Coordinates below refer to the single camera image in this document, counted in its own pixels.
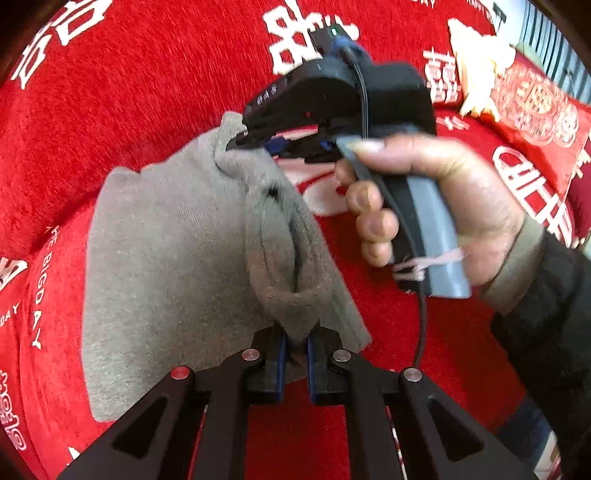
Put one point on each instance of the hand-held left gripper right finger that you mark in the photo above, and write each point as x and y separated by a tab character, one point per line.
314	369

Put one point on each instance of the cream crumpled cloth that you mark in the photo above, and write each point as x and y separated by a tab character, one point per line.
480	60

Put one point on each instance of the red printed blanket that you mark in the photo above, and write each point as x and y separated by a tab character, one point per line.
138	92

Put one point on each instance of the person's right forearm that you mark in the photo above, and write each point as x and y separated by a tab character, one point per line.
549	323

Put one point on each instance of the window grille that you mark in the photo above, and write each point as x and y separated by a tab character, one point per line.
558	41

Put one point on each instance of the red printed pillow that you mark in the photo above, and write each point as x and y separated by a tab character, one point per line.
540	110

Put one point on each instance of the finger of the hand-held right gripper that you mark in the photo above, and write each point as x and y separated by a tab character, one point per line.
251	138
314	150

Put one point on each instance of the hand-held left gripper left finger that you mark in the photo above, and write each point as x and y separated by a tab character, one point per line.
279	369

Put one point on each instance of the grey knit garment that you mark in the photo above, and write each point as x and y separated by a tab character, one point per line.
161	254

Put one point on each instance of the person's right hand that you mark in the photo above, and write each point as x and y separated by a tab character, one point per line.
471	203

